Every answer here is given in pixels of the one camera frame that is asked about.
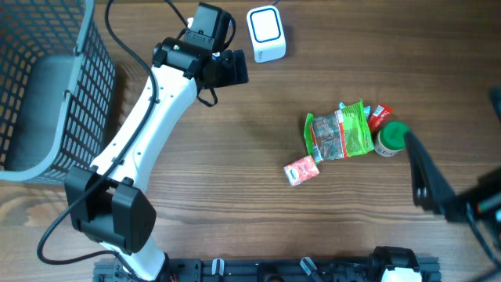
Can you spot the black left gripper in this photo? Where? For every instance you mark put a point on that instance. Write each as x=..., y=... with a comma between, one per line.
x=236, y=70

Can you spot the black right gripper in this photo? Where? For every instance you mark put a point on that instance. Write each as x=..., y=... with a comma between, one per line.
x=426, y=175

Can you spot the green lidded jar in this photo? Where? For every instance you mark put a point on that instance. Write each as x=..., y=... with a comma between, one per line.
x=390, y=140

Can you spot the red long snack stick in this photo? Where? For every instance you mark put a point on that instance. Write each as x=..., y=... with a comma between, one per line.
x=376, y=119

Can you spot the green candy bag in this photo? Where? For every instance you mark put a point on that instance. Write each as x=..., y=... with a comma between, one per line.
x=341, y=134

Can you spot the red small snack pack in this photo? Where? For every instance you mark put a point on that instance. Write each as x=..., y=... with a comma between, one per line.
x=301, y=170

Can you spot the teal packet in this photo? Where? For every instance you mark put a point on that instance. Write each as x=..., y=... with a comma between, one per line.
x=366, y=110

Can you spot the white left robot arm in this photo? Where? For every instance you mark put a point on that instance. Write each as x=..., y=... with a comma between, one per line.
x=107, y=202

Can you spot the white barcode scanner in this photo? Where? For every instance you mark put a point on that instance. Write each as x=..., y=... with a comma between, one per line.
x=266, y=33

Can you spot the black mesh basket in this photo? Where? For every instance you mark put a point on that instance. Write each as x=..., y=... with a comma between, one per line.
x=57, y=87

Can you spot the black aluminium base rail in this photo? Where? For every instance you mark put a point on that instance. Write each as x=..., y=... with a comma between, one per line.
x=189, y=270

